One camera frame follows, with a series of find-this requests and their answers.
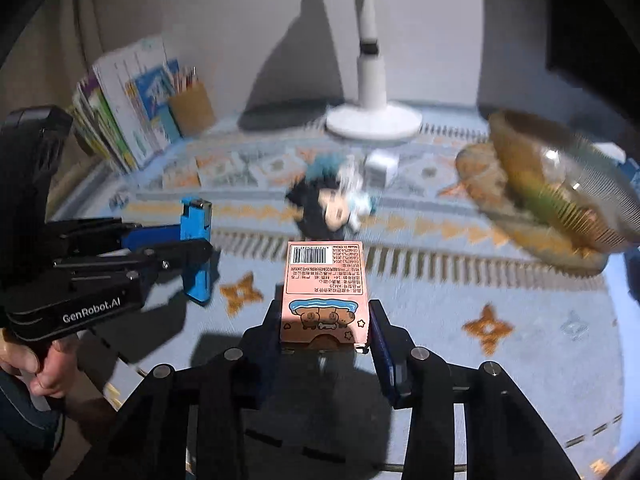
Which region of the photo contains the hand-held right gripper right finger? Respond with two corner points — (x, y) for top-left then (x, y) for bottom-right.
(367, 299), (583, 480)

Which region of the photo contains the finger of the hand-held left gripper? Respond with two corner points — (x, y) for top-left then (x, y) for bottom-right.
(47, 218), (183, 260)
(54, 239), (215, 281)

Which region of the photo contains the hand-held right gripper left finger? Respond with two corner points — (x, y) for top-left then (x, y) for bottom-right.
(102, 300), (283, 480)

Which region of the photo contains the pink cartoon card box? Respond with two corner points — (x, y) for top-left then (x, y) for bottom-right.
(279, 241), (372, 356)

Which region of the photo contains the ribbed amber glass bowl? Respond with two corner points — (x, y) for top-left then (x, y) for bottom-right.
(487, 109), (640, 256)

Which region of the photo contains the person's left forearm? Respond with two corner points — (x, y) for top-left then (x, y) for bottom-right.
(0, 367), (68, 480)

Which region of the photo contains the person's left hand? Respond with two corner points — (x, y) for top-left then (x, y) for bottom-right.
(0, 335), (81, 400)

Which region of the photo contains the light blue notepad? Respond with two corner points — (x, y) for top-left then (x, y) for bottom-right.
(157, 105), (182, 143)

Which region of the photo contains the row of upright books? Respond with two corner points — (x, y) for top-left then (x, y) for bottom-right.
(70, 35), (183, 176)

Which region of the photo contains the blue patterned table mat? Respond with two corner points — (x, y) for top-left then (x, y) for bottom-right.
(45, 100), (640, 480)

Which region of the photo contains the brown cork pen holder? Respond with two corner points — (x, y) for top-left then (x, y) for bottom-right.
(167, 82), (217, 137)

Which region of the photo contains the large black-haired doll figure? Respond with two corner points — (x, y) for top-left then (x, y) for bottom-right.
(285, 172), (381, 243)

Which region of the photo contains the bundle of pens and pencils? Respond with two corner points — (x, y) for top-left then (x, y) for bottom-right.
(170, 65), (201, 96)

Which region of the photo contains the light blue translucent toy figure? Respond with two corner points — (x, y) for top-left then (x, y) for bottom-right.
(306, 156), (353, 183)

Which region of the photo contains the white charger cube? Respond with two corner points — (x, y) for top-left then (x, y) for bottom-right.
(364, 151), (401, 188)

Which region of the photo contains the white desk lamp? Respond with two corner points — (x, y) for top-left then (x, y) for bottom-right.
(325, 0), (423, 143)

